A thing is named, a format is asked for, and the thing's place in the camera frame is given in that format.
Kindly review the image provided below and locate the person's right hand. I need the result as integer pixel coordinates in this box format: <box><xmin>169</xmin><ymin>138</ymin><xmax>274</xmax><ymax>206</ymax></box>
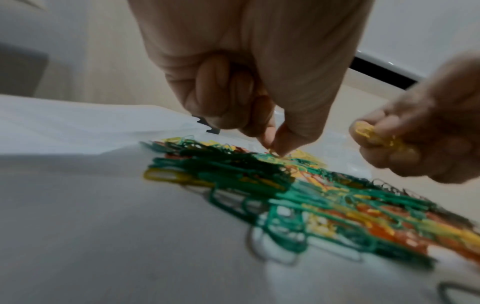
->
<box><xmin>348</xmin><ymin>51</ymin><xmax>480</xmax><ymax>185</ymax></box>

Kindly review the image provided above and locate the person's left hand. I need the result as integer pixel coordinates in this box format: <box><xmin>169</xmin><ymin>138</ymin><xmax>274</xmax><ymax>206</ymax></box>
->
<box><xmin>126</xmin><ymin>0</ymin><xmax>376</xmax><ymax>157</ymax></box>

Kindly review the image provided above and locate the bunch of yellow paper clips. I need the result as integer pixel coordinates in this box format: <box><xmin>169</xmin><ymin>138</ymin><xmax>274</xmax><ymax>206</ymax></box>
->
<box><xmin>354</xmin><ymin>120</ymin><xmax>419</xmax><ymax>156</ymax></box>

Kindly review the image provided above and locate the small black jagged object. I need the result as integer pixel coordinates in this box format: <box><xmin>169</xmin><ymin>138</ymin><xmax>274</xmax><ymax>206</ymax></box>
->
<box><xmin>191</xmin><ymin>115</ymin><xmax>221</xmax><ymax>135</ymax></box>

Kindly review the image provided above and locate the pile of colourful paper clips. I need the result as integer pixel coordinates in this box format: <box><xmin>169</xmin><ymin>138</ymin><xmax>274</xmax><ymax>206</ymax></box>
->
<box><xmin>139</xmin><ymin>136</ymin><xmax>480</xmax><ymax>269</ymax></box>

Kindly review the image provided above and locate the white cloth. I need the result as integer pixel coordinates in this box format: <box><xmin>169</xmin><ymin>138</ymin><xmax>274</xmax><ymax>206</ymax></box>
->
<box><xmin>0</xmin><ymin>94</ymin><xmax>480</xmax><ymax>304</ymax></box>

